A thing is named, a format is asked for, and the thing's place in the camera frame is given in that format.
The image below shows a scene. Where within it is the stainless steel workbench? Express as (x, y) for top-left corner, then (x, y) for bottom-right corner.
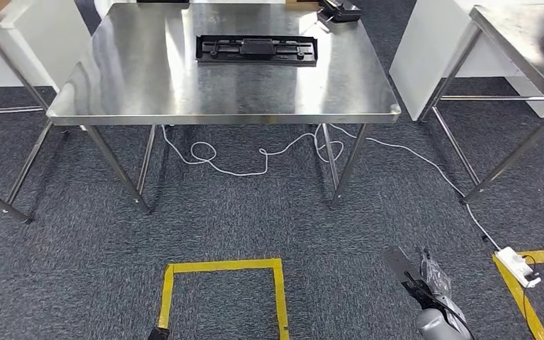
(46, 2), (402, 215)

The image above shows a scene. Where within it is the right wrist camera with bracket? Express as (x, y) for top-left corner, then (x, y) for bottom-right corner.
(382, 244), (437, 308)

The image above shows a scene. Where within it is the black device with clips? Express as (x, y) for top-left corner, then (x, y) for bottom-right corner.
(317, 0), (363, 23)

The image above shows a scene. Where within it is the black plastic panel part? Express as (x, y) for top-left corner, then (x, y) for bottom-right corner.
(195, 34), (319, 67)

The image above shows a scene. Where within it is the white power strip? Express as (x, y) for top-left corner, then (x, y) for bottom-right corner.
(494, 247), (543, 288)

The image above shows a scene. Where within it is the white cabinet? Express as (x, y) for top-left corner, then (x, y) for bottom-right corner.
(388, 0), (544, 122)

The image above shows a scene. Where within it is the stainless steel table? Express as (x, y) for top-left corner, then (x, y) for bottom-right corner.
(0, 0), (69, 225)
(417, 4), (544, 205)

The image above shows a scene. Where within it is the white power cable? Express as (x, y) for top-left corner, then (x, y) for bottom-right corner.
(160, 123), (503, 252)

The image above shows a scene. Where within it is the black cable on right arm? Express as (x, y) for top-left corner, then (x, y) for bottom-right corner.
(403, 271), (475, 340)

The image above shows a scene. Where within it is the black floor cable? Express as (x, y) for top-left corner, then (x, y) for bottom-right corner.
(519, 253), (544, 340)

